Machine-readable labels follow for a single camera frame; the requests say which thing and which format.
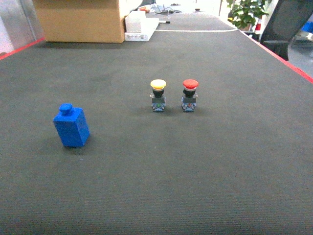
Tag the large brown cardboard box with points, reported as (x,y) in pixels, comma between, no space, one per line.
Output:
(84,21)

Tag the green potted plant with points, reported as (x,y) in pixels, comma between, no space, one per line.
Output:
(244,13)

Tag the small white box on top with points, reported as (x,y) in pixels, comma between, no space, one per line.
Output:
(134,21)

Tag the red mushroom push button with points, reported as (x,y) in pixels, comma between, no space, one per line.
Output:
(189,95)

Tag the blue bottle-shaped plastic part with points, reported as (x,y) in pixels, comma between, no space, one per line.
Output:
(71,125)

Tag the flat white box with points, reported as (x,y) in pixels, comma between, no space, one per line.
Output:
(148,28)

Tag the yellow mushroom push button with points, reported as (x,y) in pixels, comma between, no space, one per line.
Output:
(158,100)

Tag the black office chair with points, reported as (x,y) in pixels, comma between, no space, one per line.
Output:
(287,19)

